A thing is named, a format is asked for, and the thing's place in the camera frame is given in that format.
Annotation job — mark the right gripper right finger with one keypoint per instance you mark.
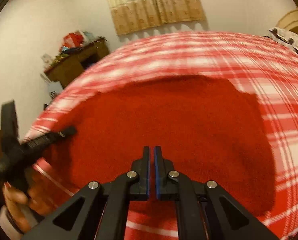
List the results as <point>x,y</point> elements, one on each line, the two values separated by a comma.
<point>205,210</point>

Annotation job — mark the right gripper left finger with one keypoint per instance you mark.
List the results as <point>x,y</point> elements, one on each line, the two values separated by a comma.
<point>98,211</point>

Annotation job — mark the red knitted sweater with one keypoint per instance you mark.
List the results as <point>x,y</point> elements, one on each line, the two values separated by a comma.
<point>205,126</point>

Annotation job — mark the left hand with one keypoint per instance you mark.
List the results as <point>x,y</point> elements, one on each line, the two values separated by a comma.
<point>42,197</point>

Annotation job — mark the brown wooden desk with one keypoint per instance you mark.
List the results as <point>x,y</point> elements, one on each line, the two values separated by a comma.
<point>69,67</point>

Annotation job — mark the white photo card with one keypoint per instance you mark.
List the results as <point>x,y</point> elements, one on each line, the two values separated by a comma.
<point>46,59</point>

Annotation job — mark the red plaid bed sheet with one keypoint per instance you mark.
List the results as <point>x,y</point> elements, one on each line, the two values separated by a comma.
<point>251,63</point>

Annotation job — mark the patterned grey pillow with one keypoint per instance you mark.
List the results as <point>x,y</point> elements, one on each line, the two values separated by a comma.
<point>285,38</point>

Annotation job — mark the beige patterned curtain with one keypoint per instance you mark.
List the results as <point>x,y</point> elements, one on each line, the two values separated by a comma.
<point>130,16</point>

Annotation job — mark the beige wooden headboard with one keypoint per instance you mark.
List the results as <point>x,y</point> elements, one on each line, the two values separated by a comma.
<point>289,21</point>

